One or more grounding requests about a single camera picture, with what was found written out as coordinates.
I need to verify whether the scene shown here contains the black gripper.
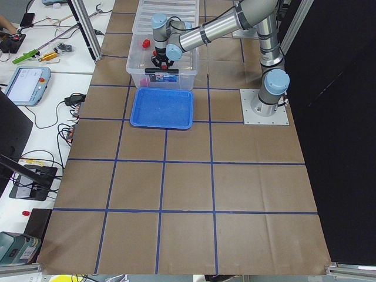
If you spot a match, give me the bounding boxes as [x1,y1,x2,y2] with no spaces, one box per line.
[151,50,174,68]

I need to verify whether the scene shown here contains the clear ribbed box lid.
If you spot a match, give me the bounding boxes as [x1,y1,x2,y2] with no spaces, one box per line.
[132,0,200,35]

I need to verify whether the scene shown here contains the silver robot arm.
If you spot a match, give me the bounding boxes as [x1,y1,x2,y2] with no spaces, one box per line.
[151,1,290,116]

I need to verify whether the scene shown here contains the red block in box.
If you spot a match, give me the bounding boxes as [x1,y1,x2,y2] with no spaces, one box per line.
[142,39,150,48]

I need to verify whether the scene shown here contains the clear plastic storage box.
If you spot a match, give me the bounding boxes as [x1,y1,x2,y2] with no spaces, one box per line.
[126,32,200,90]

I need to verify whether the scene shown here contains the blue plastic tray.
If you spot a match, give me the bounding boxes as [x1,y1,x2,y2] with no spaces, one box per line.
[130,88,194,130]

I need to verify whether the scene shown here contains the black electronics box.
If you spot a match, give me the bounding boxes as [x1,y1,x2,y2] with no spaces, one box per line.
[9,165,58,201]

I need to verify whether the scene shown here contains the black power adapter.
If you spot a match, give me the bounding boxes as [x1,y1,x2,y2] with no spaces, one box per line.
[64,93,86,106]

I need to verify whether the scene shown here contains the gold cylinder tool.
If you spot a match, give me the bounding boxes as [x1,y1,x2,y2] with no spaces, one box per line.
[38,52,58,62]

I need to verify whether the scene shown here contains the teach pendant tablet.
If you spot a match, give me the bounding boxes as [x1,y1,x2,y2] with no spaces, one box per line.
[5,66,51,106]

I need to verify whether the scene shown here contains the black smartphone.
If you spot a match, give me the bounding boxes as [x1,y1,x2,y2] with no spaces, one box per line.
[19,12,35,28]

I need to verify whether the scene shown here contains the black monitor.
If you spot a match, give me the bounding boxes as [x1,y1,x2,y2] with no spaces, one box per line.
[1,92,33,195]

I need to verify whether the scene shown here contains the black box latch handle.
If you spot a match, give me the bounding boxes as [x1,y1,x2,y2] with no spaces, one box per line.
[145,68,179,74]

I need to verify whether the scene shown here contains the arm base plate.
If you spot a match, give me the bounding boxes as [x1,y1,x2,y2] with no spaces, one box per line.
[240,89,289,126]

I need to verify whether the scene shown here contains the aluminium frame post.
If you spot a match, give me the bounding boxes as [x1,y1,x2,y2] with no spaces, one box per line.
[67,0,103,62]

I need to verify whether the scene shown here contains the green handled tool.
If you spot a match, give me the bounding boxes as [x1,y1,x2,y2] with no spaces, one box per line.
[12,49,39,64]

